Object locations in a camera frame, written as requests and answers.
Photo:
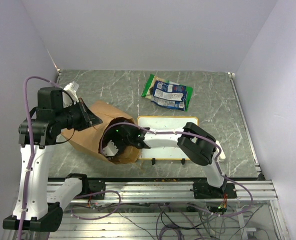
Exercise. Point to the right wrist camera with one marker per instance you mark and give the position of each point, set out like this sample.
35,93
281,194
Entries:
110,150

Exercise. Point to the green Chuba chips bag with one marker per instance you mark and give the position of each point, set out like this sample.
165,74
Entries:
147,92

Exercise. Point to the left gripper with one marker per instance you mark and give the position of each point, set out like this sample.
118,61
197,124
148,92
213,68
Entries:
88,118

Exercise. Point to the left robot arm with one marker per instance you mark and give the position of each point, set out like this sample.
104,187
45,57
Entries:
57,109

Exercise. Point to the dark blue snack bag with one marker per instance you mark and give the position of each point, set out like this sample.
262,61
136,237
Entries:
170,104

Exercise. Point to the white board eraser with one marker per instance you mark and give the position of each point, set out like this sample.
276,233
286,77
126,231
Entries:
221,156

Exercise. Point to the blue Kettle chips bag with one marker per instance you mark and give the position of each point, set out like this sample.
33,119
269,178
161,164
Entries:
169,91

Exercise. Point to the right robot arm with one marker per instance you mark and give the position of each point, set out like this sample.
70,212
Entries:
197,144

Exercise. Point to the small whiteboard with frame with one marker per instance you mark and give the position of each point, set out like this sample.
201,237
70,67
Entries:
165,123

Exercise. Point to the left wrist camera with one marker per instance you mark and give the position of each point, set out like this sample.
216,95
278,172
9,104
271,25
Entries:
70,97

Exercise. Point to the aluminium rail frame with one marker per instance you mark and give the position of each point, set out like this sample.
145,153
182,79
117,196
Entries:
170,209

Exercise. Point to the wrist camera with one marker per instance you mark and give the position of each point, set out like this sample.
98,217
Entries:
70,97
110,150

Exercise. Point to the brown paper bag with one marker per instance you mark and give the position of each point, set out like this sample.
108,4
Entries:
89,143

